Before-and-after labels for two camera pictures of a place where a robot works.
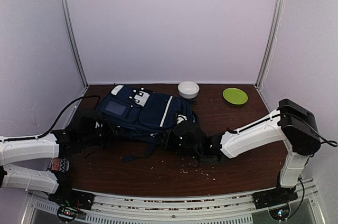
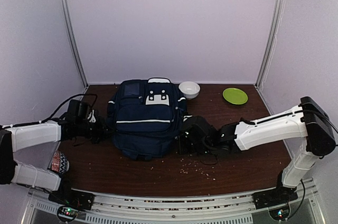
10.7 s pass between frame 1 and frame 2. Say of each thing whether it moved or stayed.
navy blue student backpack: moved
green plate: stayed
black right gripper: moved
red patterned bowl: stayed
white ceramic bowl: stayed
